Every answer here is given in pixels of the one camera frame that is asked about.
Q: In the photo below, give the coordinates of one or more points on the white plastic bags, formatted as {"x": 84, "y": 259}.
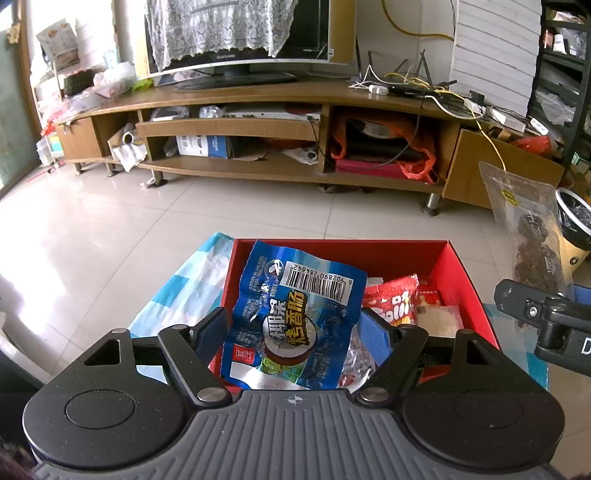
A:
{"x": 113, "y": 81}

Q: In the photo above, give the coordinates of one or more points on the black metal shelf rack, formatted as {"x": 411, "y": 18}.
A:
{"x": 563, "y": 69}

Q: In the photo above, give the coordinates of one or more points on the black router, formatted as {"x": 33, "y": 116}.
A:
{"x": 406, "y": 87}

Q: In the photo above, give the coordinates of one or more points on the red cardboard box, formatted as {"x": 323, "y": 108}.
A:
{"x": 415, "y": 258}

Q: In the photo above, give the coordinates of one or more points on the clear packet of dark snack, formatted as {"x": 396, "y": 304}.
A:
{"x": 531, "y": 240}

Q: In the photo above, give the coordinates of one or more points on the wall calendar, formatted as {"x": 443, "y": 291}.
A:
{"x": 57, "y": 44}

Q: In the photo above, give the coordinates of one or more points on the crumpled white paper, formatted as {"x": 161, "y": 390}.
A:
{"x": 127, "y": 152}

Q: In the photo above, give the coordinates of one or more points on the orange plastic bag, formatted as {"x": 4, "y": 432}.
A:
{"x": 422, "y": 166}

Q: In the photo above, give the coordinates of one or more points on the silver media player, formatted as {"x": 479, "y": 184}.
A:
{"x": 268, "y": 110}

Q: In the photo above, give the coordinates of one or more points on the flat screen television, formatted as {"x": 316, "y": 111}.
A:
{"x": 304, "y": 27}

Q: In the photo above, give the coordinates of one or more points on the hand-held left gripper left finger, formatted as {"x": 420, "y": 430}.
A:
{"x": 214, "y": 334}

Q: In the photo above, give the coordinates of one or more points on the blue white checked tablecloth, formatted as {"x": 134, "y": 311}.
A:
{"x": 194, "y": 286}

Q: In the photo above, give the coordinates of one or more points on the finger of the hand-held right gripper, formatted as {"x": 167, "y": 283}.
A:
{"x": 519, "y": 302}
{"x": 582, "y": 293}

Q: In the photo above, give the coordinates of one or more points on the red plastic bag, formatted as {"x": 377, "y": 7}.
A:
{"x": 533, "y": 143}

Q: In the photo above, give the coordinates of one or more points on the red candy packet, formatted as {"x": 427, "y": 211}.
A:
{"x": 392, "y": 300}

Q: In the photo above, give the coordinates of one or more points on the red flat box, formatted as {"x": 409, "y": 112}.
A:
{"x": 374, "y": 168}

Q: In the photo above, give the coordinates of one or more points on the white blue carton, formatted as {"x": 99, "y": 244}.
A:
{"x": 203, "y": 146}

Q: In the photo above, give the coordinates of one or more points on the round pastry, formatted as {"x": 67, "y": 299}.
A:
{"x": 438, "y": 318}

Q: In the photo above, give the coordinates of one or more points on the plastic drawer unit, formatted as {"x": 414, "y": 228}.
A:
{"x": 48, "y": 150}

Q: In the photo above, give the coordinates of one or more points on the blue sausage packet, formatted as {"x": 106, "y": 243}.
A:
{"x": 286, "y": 323}

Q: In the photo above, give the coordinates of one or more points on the stack of white boards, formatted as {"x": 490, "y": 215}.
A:
{"x": 494, "y": 55}

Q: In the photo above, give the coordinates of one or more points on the yellow waste bin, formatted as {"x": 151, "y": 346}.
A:
{"x": 577, "y": 258}

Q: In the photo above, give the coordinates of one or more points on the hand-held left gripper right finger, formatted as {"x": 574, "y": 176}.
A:
{"x": 376, "y": 337}

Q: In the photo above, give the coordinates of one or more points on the wooden TV stand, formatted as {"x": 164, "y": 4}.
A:
{"x": 231, "y": 127}

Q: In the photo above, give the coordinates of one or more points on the white lace cloth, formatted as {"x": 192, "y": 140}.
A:
{"x": 207, "y": 27}

